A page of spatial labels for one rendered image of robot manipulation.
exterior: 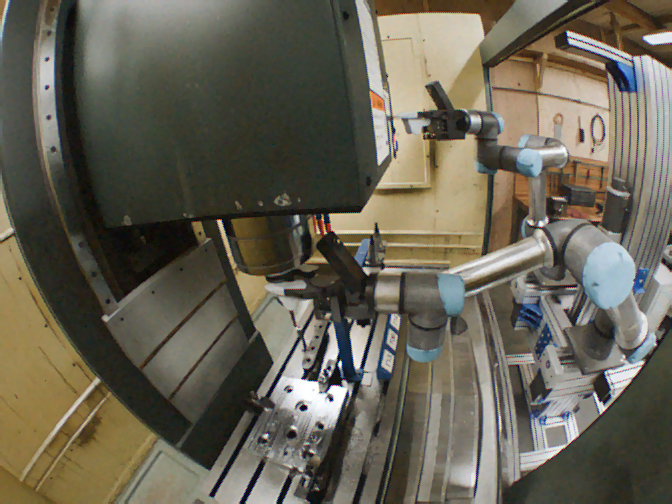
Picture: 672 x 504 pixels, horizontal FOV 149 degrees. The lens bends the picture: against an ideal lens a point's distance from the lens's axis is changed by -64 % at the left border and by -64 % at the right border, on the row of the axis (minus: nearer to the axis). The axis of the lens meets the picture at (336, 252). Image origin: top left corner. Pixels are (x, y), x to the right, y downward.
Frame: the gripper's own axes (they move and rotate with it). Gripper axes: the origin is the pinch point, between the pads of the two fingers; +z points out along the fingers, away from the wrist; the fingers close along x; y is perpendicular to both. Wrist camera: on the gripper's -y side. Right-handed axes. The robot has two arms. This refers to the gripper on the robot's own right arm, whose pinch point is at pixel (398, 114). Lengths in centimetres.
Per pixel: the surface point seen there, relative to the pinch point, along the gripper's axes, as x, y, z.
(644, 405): -69, 33, -9
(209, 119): -27.4, -2.1, 37.8
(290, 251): -22.4, 19.7, 31.4
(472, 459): -47, 101, -9
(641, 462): -76, 36, -4
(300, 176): -32.8, 6.7, 28.5
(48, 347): -12, 38, 128
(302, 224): -20.5, 16.4, 28.6
